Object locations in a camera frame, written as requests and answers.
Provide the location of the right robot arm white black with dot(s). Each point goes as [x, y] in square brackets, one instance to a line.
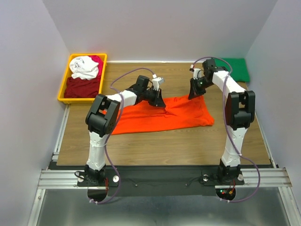
[238, 112]

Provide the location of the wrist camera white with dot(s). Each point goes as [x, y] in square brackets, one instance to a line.
[157, 81]
[197, 72]

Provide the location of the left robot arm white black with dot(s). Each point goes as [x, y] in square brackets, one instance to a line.
[103, 116]

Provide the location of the green folded t shirt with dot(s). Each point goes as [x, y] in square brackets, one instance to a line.
[240, 72]

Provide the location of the white t shirt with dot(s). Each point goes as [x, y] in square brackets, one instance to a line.
[84, 67]

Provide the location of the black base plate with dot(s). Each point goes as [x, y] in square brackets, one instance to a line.
[135, 181]

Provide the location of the aluminium frame rail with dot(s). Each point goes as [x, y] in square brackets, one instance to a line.
[60, 202]

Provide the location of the orange t shirt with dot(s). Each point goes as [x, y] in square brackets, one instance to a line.
[179, 113]

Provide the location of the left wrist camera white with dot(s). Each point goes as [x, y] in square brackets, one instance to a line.
[157, 81]

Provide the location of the dark red t shirt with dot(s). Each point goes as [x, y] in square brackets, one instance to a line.
[78, 88]

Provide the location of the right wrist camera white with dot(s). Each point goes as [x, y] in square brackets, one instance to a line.
[197, 72]

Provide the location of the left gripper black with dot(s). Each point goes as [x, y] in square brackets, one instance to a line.
[159, 101]

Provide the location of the pink t shirt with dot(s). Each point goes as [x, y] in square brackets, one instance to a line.
[98, 60]

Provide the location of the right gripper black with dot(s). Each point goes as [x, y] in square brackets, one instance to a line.
[194, 92]

